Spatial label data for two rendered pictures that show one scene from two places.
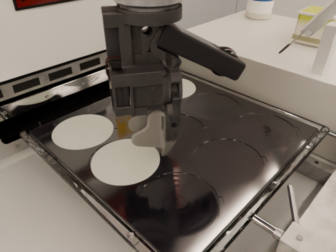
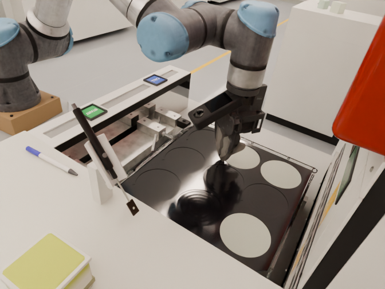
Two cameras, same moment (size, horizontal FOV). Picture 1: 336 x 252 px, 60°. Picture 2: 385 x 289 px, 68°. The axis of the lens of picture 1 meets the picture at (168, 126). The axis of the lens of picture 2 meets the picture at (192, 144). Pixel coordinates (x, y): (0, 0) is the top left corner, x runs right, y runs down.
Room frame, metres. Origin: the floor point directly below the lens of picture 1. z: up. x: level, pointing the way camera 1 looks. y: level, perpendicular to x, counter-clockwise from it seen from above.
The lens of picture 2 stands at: (0.85, -0.22, 1.37)
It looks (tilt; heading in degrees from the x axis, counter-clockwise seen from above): 37 degrees down; 164
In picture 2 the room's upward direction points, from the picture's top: 7 degrees clockwise
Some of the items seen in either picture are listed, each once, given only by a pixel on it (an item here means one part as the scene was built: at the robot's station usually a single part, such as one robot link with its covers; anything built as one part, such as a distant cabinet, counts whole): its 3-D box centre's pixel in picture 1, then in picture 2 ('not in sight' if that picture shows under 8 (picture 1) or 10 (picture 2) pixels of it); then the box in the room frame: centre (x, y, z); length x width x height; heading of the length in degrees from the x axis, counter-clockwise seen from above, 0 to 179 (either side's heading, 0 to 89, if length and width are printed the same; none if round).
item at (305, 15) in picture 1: (317, 26); (50, 278); (0.64, -0.33, 1.00); 0.07 x 0.07 x 0.07; 48
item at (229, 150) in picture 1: (174, 131); (222, 179); (0.40, -0.01, 0.90); 0.34 x 0.34 x 0.01; 46
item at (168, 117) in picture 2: not in sight; (168, 116); (0.11, -0.10, 0.89); 0.08 x 0.03 x 0.03; 46
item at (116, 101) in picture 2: not in sight; (127, 116); (0.10, -0.23, 0.89); 0.55 x 0.09 x 0.14; 136
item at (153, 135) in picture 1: (153, 137); (228, 141); (0.31, 0.02, 0.95); 0.06 x 0.03 x 0.09; 103
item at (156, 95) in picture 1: (144, 58); (240, 107); (0.33, 0.03, 1.05); 0.09 x 0.08 x 0.12; 103
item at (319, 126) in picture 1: (235, 94); not in sight; (0.52, -0.14, 0.90); 0.37 x 0.01 x 0.01; 46
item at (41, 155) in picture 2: not in sight; (51, 160); (0.38, -0.37, 0.97); 0.14 x 0.01 x 0.01; 50
